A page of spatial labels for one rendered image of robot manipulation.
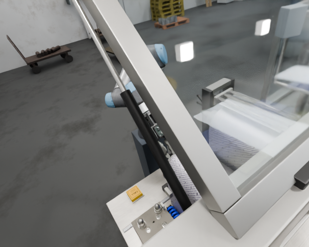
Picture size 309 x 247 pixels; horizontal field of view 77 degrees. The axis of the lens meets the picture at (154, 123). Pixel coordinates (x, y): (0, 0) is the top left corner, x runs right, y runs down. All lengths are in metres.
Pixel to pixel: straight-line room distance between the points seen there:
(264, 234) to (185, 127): 0.14
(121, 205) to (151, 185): 0.20
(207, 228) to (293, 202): 0.11
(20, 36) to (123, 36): 7.84
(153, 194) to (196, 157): 0.96
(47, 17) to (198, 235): 9.33
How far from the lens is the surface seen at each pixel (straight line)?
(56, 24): 9.47
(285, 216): 0.28
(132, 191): 1.18
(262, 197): 0.26
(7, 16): 8.03
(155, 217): 0.96
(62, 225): 2.44
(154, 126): 0.77
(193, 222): 0.26
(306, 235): 0.53
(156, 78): 0.23
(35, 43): 8.10
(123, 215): 1.15
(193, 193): 0.70
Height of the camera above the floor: 1.89
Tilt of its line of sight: 38 degrees down
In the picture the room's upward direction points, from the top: 11 degrees counter-clockwise
